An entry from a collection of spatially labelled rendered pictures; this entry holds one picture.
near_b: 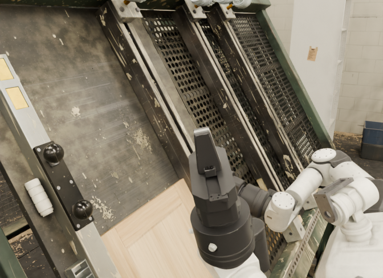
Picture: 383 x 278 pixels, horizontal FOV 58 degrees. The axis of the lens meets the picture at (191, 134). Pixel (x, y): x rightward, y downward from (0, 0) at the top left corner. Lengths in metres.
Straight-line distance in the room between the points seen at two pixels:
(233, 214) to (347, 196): 0.37
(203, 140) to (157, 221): 0.57
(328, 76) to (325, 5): 0.82
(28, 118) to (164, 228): 0.46
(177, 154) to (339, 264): 0.56
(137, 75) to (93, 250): 0.55
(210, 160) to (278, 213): 0.63
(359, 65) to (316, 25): 1.58
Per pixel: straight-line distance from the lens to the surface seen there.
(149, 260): 0.95
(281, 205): 1.05
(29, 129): 0.82
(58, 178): 0.80
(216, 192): 0.44
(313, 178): 1.20
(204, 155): 0.45
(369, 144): 5.13
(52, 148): 0.69
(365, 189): 0.81
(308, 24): 4.65
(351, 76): 6.03
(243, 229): 0.50
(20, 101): 0.85
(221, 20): 1.76
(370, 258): 0.77
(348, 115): 6.15
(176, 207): 1.05
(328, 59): 4.62
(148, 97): 1.10
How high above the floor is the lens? 1.78
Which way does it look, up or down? 18 degrees down
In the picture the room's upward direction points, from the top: straight up
